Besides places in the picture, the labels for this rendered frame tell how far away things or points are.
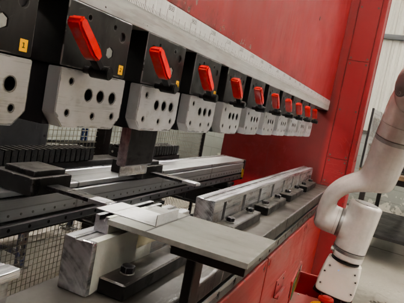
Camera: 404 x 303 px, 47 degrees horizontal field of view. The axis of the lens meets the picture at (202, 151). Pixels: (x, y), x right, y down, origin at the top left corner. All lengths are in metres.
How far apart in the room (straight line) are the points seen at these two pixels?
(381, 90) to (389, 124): 7.00
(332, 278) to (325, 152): 1.71
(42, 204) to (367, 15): 2.36
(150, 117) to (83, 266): 0.28
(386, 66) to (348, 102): 5.29
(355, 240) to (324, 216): 0.10
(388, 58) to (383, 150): 7.07
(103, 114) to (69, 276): 0.30
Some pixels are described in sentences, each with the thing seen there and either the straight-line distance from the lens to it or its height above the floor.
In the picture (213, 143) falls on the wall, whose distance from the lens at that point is 9.00.
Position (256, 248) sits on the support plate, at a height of 1.00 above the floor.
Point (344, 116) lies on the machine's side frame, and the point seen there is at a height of 1.31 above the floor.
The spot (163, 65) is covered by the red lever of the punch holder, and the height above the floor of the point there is 1.28.
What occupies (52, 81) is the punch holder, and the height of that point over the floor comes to 1.22.
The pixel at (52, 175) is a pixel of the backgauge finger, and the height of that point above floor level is 1.02.
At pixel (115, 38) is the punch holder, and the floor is 1.30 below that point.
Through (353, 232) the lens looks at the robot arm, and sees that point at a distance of 1.26.
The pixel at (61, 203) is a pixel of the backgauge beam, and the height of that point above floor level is 0.94.
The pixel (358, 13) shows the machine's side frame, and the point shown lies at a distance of 3.03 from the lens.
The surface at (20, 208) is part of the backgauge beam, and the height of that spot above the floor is 0.94.
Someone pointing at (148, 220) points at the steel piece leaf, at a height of 1.00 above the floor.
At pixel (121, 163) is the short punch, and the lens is 0.86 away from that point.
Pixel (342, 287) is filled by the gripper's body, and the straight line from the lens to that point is 1.32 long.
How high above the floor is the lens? 1.23
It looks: 6 degrees down
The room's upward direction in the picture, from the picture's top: 11 degrees clockwise
